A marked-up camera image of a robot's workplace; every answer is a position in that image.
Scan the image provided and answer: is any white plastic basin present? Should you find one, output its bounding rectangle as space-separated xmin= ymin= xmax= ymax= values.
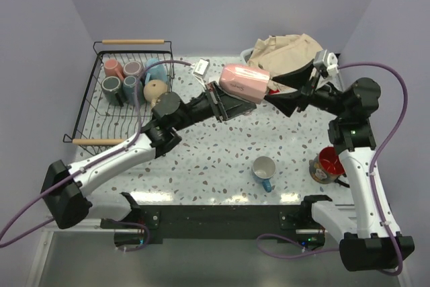
xmin=240 ymin=48 xmax=253 ymax=65

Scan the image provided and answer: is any beige cloth bag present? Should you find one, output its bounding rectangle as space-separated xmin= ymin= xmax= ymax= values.
xmin=247 ymin=34 xmax=323 ymax=77

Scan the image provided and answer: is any pale pink mug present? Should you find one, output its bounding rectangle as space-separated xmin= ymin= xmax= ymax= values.
xmin=219 ymin=64 xmax=270 ymax=104

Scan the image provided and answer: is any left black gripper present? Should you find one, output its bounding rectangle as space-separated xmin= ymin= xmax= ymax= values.
xmin=172 ymin=80 xmax=256 ymax=132

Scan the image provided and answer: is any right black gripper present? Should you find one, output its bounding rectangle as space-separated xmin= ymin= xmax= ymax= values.
xmin=265 ymin=59 xmax=349 ymax=118

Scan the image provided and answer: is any salmon pink mug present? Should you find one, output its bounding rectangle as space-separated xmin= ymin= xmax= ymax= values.
xmin=103 ymin=58 xmax=124 ymax=81

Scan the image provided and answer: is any red inside patterned mug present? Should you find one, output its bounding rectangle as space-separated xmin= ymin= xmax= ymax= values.
xmin=309 ymin=147 xmax=350 ymax=188

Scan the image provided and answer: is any dark green glossy mug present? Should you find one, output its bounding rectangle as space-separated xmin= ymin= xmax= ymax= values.
xmin=101 ymin=76 xmax=126 ymax=107

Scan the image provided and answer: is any blue speckled mug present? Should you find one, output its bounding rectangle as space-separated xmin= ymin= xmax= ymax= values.
xmin=251 ymin=156 xmax=276 ymax=193

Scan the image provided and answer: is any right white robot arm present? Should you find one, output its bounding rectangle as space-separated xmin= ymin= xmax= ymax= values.
xmin=266 ymin=65 xmax=415 ymax=276

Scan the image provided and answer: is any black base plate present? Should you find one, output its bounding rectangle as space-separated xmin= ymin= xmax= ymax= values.
xmin=100 ymin=205 xmax=326 ymax=249

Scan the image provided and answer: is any tan glazed round mug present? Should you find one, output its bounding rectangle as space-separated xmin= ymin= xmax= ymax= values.
xmin=143 ymin=79 xmax=168 ymax=108

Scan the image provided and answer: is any light blue faceted mug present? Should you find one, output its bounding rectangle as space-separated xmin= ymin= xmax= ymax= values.
xmin=144 ymin=58 xmax=168 ymax=84

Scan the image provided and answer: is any grey green faceted mug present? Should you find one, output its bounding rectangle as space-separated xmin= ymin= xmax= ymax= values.
xmin=122 ymin=75 xmax=144 ymax=106

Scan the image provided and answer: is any black wire dish rack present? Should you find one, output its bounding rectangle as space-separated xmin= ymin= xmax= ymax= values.
xmin=62 ymin=40 xmax=174 ymax=155

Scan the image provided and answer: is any purple mug black handle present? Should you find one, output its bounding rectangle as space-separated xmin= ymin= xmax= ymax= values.
xmin=123 ymin=60 xmax=144 ymax=78

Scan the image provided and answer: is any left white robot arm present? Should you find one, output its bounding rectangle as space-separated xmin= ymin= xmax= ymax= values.
xmin=41 ymin=87 xmax=260 ymax=229

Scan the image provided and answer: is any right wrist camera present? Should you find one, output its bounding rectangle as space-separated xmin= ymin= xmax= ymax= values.
xmin=313 ymin=50 xmax=339 ymax=79

